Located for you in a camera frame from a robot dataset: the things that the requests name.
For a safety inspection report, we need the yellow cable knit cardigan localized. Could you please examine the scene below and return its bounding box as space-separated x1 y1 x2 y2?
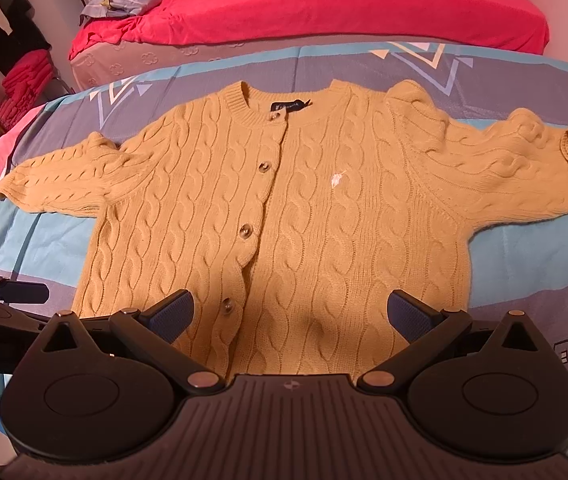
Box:
0 80 568 376

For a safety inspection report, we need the pile of red clothes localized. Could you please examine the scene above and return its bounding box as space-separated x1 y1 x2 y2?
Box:
0 49 56 130

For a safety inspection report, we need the grey embossed mattress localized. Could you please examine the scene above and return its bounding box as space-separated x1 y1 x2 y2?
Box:
70 35 412 90

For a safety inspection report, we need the red bed sheet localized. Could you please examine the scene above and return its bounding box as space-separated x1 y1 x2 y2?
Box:
68 0 550 58

